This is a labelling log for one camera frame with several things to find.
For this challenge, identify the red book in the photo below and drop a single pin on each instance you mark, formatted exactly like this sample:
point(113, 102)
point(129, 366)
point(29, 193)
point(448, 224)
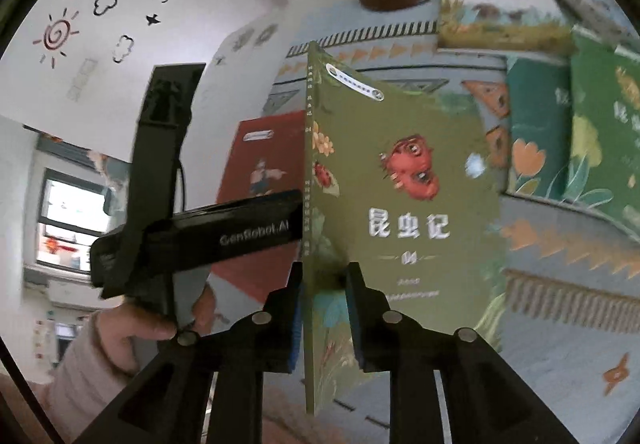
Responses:
point(260, 159)

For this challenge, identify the person's left forearm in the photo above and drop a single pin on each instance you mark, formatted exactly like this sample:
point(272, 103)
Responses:
point(80, 379)

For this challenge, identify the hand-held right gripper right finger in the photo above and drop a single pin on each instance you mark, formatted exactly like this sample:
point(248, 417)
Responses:
point(362, 339)

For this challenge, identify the pale illustrated paperback book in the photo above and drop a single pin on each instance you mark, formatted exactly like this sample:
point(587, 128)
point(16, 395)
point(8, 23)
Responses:
point(590, 4)

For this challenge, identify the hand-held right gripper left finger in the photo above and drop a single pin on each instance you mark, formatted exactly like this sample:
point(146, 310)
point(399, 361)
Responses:
point(297, 324)

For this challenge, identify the window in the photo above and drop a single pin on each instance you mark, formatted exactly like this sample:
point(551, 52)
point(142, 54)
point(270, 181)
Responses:
point(70, 204)

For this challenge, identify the patterned pale blue table mat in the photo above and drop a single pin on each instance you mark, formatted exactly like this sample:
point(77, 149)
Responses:
point(550, 249)

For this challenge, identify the olive green beetle book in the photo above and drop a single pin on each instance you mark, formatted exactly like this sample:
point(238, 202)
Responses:
point(425, 234)

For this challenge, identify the bright green illustrated book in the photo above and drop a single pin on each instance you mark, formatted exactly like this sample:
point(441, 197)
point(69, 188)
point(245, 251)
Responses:
point(600, 124)

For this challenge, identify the white rabbit picture book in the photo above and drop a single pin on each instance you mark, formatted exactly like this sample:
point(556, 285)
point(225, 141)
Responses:
point(500, 24)

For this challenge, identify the person's left hand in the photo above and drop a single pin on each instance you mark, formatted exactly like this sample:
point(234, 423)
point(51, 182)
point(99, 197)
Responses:
point(130, 339)

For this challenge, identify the dark green flower book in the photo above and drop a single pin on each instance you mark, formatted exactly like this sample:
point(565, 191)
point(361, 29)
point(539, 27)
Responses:
point(537, 124)

